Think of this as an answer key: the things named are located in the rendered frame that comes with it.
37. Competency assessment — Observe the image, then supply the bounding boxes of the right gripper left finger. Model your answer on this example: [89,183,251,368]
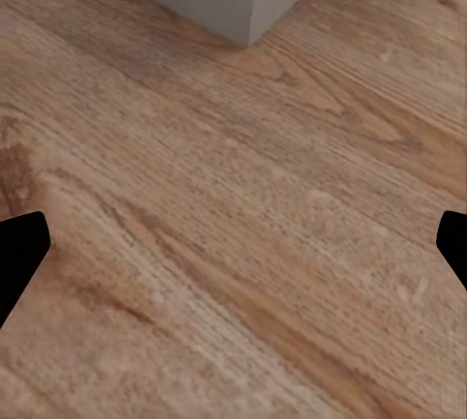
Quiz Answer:
[0,211,51,327]

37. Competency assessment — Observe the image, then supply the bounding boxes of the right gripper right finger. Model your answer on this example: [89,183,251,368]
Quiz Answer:
[436,211,467,289]

